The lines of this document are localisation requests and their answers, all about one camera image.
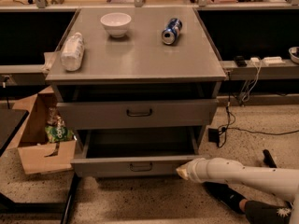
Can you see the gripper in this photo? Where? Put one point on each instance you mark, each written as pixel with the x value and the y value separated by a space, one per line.
pixel 196 171

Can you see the grey drawer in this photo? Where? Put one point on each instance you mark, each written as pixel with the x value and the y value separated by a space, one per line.
pixel 136 152
pixel 137 114

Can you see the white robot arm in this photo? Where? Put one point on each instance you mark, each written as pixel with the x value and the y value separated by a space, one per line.
pixel 283 183

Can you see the grey top drawer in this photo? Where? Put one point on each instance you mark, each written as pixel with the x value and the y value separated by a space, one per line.
pixel 137 114

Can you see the grey drawer cabinet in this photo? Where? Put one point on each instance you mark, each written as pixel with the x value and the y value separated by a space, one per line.
pixel 140 66

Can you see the black shoe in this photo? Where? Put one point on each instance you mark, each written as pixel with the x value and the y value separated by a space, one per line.
pixel 226 195

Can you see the black power adapter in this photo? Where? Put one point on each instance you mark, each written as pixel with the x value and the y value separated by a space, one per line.
pixel 213 135

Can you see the black chair leg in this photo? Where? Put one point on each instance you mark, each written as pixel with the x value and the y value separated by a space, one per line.
pixel 268 160

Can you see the dark trouser leg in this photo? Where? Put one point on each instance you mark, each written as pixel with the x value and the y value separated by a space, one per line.
pixel 264 213

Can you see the black charger on ledge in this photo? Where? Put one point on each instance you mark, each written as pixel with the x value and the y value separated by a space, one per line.
pixel 240 61

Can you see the black metal floor bar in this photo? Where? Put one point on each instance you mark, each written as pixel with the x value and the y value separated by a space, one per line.
pixel 70 199

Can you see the green snack bag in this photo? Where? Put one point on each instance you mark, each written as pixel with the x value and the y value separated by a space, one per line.
pixel 58 134

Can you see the white power strip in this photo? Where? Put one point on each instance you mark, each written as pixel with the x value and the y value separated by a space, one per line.
pixel 273 61

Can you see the blue soda can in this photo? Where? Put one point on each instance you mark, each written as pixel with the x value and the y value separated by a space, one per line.
pixel 171 31

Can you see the brown cardboard box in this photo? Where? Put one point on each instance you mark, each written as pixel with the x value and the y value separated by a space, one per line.
pixel 37 153

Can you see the clear plastic water bottle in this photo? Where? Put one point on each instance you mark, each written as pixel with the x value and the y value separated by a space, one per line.
pixel 72 52

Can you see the white ceramic bowl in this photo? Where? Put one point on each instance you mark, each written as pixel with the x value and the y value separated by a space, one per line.
pixel 116 24

